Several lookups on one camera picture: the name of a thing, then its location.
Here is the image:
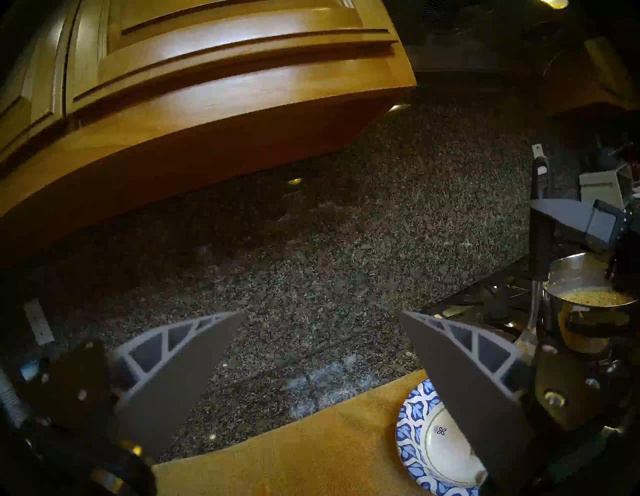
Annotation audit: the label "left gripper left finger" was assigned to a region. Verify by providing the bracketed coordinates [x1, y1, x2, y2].
[107, 310, 245, 461]

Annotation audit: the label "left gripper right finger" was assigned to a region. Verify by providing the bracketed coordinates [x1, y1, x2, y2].
[398, 310, 533, 493]

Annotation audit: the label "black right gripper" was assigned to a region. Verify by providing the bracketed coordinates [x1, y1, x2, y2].
[529, 197, 640, 297]

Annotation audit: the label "metal spoon black handle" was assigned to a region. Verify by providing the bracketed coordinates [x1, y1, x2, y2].
[514, 156, 557, 352]

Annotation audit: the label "blue white paper bowl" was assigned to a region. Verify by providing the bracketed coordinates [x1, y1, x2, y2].
[396, 379, 488, 496]

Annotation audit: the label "cooked oatmeal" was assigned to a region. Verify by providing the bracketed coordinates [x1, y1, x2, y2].
[560, 289, 635, 307]

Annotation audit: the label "white toaster oven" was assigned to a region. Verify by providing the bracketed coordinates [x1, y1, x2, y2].
[579, 169, 627, 207]

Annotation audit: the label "dark kettle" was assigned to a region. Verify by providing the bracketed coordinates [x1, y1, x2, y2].
[594, 136, 627, 172]

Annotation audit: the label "steel gas cooktop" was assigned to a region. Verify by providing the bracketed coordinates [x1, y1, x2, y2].
[420, 250, 640, 381]

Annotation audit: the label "stainless steel pot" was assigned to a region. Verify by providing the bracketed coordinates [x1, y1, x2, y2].
[542, 251, 640, 353]

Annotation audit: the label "wooden corner cabinet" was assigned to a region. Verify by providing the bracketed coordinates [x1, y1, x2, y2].
[545, 35, 640, 118]

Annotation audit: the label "yellow towel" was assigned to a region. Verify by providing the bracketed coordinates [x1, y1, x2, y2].
[150, 369, 436, 496]

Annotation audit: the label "steel range hood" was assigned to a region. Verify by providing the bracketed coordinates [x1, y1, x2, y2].
[385, 0, 601, 76]

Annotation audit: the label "wooden wall cabinets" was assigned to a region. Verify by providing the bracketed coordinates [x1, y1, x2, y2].
[0, 0, 418, 271]

